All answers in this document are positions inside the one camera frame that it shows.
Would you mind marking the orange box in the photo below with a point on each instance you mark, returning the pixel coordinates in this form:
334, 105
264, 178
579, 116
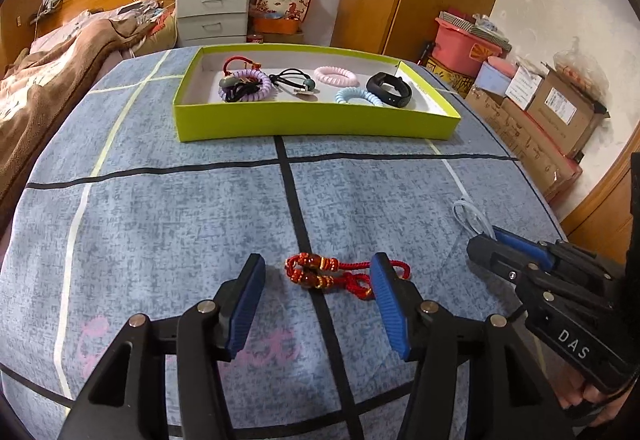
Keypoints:
275, 26

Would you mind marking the yellow red quilt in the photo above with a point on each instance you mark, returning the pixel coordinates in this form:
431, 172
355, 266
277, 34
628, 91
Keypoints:
165, 28

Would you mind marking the open brown cardboard box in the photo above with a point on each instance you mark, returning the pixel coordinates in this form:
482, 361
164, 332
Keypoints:
560, 105

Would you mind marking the long flat cardboard box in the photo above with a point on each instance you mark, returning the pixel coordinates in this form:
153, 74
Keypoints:
525, 145

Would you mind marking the light blue storage box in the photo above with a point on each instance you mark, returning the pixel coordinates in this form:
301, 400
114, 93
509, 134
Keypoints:
492, 78

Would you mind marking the lime green cardboard box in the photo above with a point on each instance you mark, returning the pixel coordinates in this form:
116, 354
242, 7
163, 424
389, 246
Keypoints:
300, 123

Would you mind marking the yellow patterned box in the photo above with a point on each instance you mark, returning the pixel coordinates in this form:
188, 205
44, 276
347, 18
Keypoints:
450, 78

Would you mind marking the small brown cardboard box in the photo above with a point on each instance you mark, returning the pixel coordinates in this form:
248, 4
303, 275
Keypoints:
285, 39

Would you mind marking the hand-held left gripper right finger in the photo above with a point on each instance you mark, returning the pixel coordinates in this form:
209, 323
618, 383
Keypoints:
387, 305

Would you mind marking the striped flat box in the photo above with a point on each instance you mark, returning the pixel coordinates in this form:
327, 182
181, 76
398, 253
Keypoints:
460, 16

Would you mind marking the pile of clothes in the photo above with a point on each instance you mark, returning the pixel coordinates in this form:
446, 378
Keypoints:
140, 10

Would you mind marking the white labelled box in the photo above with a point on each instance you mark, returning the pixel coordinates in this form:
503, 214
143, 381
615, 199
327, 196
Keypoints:
522, 88

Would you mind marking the clear plastic bag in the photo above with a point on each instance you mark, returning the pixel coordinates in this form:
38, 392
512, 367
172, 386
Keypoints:
575, 65

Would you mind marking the white drawer nightstand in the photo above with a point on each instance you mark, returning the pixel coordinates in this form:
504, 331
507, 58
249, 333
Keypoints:
210, 28

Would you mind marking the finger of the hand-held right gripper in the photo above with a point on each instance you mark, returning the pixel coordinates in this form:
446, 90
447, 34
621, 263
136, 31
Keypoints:
495, 257
520, 245

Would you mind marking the blue grid tablecloth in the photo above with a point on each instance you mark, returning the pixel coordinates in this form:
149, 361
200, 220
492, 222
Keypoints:
150, 230

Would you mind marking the person's right hand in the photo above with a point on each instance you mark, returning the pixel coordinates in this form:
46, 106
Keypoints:
580, 397

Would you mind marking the brown fleece blanket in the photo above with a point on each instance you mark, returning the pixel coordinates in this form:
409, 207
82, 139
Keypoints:
45, 100

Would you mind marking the pink plastic bin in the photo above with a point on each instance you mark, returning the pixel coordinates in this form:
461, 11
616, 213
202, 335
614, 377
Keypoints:
460, 53

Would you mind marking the wooden cabinet beside bed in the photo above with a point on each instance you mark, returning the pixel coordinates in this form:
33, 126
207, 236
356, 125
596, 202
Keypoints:
20, 10

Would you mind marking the black smart band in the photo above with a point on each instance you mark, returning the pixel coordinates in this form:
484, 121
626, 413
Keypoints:
395, 95

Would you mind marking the red soda can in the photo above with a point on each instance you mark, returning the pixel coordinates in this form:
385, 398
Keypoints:
255, 39

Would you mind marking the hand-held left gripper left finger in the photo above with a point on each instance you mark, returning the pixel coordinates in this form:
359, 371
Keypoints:
245, 305

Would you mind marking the pink pillow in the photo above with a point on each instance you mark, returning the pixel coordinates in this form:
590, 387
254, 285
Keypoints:
60, 33

